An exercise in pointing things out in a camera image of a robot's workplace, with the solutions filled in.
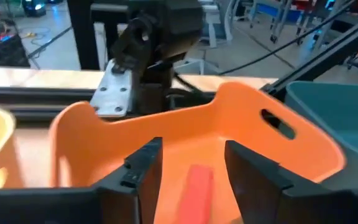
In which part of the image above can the teal plastic bin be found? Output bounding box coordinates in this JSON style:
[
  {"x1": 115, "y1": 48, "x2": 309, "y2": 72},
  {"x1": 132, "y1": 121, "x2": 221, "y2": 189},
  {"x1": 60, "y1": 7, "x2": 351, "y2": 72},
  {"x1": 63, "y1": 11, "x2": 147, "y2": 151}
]
[{"x1": 284, "y1": 80, "x2": 358, "y2": 192}]

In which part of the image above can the white stool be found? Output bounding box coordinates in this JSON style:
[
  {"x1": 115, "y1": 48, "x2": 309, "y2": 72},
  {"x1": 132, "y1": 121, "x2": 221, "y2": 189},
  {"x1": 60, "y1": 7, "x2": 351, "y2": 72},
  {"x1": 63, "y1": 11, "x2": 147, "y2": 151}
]
[{"x1": 202, "y1": 4, "x2": 239, "y2": 49}]

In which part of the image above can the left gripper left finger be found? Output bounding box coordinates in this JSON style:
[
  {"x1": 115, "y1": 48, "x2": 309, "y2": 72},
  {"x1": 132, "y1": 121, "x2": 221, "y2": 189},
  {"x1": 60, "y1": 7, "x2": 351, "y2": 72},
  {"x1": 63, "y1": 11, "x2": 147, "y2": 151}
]
[{"x1": 93, "y1": 136, "x2": 163, "y2": 224}]

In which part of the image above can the black aluminium table frame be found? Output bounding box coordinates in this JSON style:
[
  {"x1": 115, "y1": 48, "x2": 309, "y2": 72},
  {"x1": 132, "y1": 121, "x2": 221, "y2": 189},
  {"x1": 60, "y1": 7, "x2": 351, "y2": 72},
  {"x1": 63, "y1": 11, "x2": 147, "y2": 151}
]
[{"x1": 0, "y1": 12, "x2": 358, "y2": 123}]

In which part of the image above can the orange plastic bin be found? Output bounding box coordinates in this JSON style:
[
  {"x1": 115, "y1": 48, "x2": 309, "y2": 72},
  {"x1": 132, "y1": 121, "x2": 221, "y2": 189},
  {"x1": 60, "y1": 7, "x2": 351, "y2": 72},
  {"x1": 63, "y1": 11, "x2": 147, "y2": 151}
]
[{"x1": 48, "y1": 81, "x2": 347, "y2": 224}]

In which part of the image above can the red wooden block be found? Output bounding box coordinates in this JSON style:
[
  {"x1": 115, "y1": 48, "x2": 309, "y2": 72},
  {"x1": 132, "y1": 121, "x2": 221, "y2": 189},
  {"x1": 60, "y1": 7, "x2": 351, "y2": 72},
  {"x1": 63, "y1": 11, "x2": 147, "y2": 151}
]
[{"x1": 175, "y1": 164, "x2": 215, "y2": 224}]

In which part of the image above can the black hanging cable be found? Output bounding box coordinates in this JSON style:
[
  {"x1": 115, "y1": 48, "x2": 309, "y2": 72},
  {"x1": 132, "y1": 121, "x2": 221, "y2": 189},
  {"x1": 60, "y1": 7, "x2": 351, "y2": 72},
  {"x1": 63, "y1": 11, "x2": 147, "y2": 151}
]
[{"x1": 219, "y1": 0, "x2": 357, "y2": 75}]

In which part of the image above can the blue wheeled cart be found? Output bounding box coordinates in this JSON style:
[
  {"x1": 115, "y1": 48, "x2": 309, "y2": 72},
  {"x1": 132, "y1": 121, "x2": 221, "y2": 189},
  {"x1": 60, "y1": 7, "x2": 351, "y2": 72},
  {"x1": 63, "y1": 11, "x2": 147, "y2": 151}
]
[{"x1": 249, "y1": 0, "x2": 313, "y2": 44}]

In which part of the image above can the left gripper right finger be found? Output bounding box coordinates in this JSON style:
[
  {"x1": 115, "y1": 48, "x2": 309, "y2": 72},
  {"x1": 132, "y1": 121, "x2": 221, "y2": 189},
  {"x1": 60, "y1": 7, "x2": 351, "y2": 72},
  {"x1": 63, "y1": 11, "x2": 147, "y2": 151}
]
[{"x1": 224, "y1": 139, "x2": 294, "y2": 224}]

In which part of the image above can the black camera stand beam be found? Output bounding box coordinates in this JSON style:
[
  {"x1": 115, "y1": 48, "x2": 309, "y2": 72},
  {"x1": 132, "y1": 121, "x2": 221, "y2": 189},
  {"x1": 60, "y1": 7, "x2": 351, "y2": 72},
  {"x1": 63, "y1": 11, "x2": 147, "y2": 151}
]
[{"x1": 66, "y1": 0, "x2": 130, "y2": 71}]

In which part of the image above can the black equipment pile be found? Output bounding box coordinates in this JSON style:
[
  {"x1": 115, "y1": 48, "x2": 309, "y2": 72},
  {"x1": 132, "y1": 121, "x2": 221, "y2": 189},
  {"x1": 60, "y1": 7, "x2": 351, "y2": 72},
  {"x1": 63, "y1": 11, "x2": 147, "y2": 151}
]
[{"x1": 0, "y1": 18, "x2": 30, "y2": 68}]

